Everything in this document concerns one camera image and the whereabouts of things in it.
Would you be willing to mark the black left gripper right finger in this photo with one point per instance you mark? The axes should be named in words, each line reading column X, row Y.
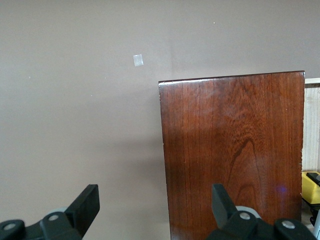
column 225, row 215

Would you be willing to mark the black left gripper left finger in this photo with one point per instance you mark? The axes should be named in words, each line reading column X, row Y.
column 75, row 215

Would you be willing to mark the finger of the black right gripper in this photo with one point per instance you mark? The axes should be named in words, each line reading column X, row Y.
column 315, row 216
column 315, row 178

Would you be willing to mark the yellow block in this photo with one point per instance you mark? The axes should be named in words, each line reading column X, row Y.
column 308, row 192

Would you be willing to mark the dark brown wooden cabinet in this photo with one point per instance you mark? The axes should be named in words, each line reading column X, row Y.
column 232, row 150

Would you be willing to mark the brown table cover sheet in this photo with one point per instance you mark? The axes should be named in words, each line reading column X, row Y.
column 75, row 100

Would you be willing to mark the small clear tape patch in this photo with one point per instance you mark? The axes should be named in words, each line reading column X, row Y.
column 138, row 60

